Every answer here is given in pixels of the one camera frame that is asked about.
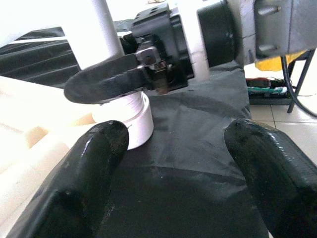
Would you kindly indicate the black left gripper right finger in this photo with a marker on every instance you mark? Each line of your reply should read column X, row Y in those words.
column 280, row 186

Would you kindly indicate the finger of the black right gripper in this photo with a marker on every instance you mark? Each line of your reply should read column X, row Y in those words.
column 104, row 79

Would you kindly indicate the black box with coloured items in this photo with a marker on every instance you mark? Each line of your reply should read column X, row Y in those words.
column 267, row 93

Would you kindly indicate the white plastic table top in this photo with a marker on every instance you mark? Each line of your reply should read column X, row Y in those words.
column 29, row 129

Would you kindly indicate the yellow plastic bag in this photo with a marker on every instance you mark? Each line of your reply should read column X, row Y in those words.
column 280, row 62

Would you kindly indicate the black table cloth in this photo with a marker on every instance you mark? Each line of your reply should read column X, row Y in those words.
column 185, row 161

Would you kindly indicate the black metal stand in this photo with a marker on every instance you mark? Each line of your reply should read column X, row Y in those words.
column 299, row 84

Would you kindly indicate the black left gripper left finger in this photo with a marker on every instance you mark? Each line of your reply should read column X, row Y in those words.
column 79, row 186

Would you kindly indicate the white plastic table leg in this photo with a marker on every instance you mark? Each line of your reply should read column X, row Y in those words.
column 99, row 29

